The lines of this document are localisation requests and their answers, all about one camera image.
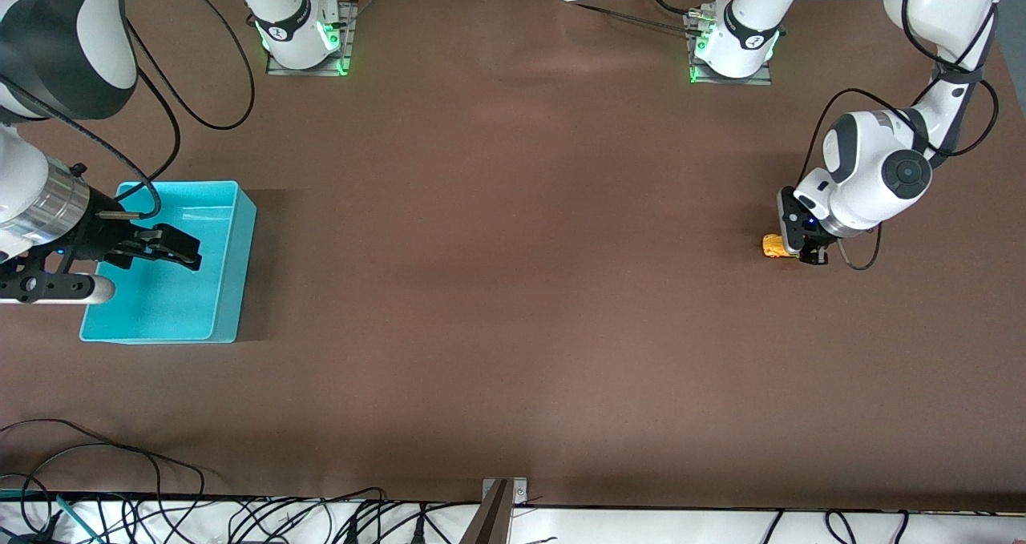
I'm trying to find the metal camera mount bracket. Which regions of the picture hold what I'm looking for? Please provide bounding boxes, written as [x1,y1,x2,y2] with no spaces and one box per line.
[461,478,530,544]

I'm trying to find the thin black table cable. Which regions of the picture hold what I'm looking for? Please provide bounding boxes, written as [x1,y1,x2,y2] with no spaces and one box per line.
[553,0,702,32]

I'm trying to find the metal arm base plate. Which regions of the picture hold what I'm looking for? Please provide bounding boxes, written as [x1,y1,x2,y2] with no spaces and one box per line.
[266,0,359,76]
[685,11,774,87]

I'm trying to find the long black loop cable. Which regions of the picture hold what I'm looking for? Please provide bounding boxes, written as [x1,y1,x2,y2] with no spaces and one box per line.
[0,419,207,544]

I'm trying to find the white edge board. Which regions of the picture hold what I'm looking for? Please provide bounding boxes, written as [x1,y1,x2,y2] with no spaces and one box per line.
[0,498,1026,544]

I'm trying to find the black looping arm cable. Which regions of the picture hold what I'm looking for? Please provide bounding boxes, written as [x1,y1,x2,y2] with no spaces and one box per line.
[116,0,257,131]

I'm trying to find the teal plastic bin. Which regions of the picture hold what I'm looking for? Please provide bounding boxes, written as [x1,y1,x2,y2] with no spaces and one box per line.
[79,179,258,345]

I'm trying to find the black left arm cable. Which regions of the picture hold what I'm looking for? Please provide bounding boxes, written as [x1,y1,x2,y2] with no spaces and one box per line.
[802,0,1000,272]

